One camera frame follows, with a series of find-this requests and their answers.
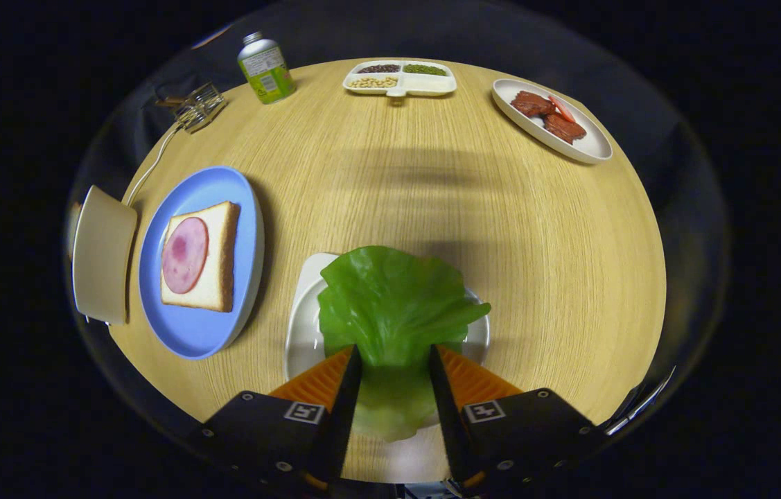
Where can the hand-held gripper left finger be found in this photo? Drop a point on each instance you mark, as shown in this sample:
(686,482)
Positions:
(345,416)

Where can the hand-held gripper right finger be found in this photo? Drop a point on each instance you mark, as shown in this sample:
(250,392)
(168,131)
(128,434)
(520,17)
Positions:
(444,416)

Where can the green lettuce leaf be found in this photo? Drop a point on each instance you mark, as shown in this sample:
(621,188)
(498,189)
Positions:
(390,298)

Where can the white square plate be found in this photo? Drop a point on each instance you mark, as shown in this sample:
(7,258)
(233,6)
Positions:
(303,333)

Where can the blue plate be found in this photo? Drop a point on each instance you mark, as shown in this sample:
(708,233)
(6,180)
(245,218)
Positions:
(189,339)

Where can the white bread slice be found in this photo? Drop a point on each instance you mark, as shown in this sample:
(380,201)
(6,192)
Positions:
(220,277)

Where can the pink ham slice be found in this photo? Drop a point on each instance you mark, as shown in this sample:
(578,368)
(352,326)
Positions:
(186,253)

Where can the white toaster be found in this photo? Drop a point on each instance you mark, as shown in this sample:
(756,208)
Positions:
(102,256)

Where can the white oval plate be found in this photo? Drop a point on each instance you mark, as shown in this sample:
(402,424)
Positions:
(591,145)

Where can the brown meat slice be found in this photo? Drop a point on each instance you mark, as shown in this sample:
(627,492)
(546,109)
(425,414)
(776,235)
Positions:
(531,104)
(565,129)

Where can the white divided dish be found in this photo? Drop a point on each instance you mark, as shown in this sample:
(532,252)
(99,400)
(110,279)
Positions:
(425,85)

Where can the pile of yellow soybeans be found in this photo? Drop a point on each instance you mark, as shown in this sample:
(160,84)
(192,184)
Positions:
(373,82)

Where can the pile of green beans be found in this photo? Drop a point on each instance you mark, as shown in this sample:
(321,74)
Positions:
(425,69)

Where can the pile of dark red beans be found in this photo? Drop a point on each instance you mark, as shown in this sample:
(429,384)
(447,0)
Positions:
(378,68)

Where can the green label metal bottle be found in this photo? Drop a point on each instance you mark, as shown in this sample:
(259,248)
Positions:
(265,73)

